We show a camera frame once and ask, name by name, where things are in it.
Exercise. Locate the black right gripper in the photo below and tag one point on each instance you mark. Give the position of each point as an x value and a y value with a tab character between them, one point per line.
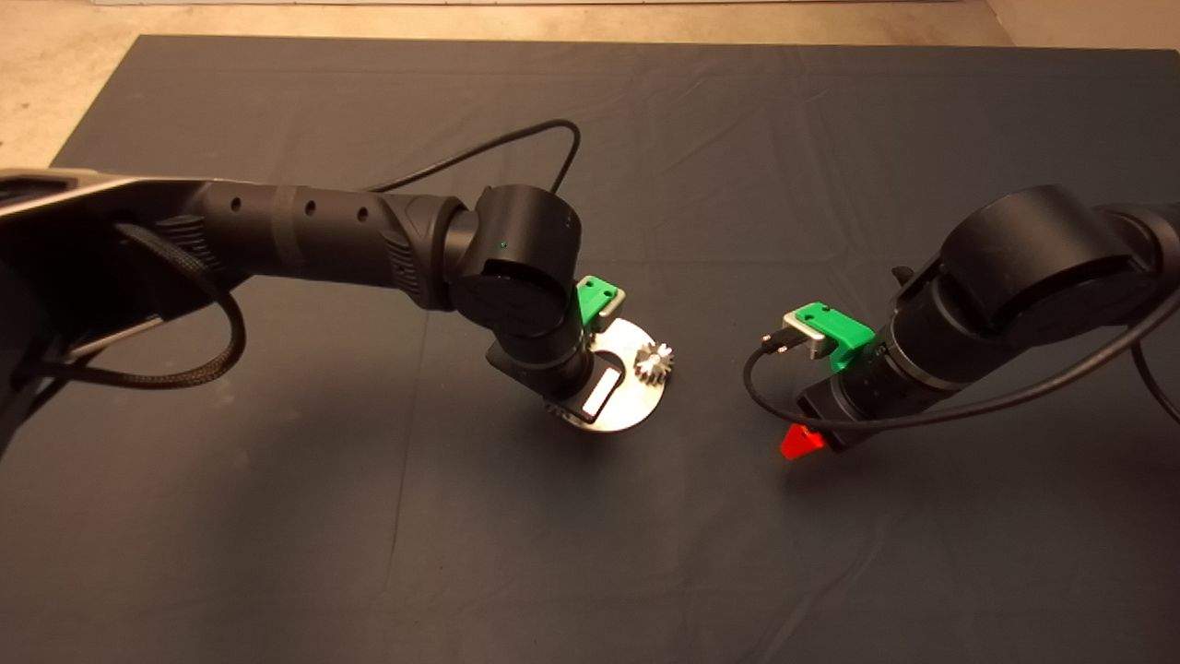
843	410

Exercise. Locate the green right camera mount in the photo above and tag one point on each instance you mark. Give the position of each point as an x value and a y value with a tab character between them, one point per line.
843	332

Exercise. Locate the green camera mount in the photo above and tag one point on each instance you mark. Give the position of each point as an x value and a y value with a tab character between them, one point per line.
843	332
593	300

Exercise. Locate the green left camera mount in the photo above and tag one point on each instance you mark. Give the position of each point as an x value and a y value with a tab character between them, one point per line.
593	300

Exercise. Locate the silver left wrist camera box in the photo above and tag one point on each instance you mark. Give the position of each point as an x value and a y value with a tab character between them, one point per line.
616	309

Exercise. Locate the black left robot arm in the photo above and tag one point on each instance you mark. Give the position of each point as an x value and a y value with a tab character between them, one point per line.
323	231

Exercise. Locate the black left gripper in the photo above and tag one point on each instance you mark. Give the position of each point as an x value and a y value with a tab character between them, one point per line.
576	392

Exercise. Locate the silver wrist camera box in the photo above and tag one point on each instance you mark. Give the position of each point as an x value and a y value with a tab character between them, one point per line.
616	309
807	337

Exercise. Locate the dark steel spur gear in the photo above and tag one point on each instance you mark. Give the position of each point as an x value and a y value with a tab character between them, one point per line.
653	369

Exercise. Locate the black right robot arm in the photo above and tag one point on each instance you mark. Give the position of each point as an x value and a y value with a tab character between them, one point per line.
1032	277

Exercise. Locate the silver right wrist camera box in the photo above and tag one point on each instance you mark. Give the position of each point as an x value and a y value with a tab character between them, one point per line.
807	337

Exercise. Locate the small steel spur gear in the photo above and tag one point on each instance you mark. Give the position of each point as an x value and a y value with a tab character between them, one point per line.
556	409

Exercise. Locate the dark grey table cloth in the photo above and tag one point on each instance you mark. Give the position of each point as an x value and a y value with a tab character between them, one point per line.
737	553

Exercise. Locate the round metal carrier plate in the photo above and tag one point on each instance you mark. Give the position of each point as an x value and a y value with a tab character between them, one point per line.
636	406

